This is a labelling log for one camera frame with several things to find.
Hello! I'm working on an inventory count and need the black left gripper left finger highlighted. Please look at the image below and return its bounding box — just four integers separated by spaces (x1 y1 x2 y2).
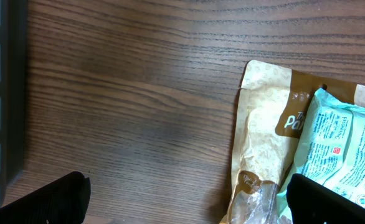
0 171 91 224

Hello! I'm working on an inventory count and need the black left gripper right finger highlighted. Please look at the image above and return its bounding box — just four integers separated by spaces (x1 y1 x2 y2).
287 174 365 224

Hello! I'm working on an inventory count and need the green wet wipes pack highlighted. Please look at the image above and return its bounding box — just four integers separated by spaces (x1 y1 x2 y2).
277 89 365 219

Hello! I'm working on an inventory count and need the brown Pantree bag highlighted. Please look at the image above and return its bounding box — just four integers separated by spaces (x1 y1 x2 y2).
222 60 365 223

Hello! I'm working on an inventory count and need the grey plastic mesh basket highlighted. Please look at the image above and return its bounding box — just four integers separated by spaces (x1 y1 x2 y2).
0 0 28 207

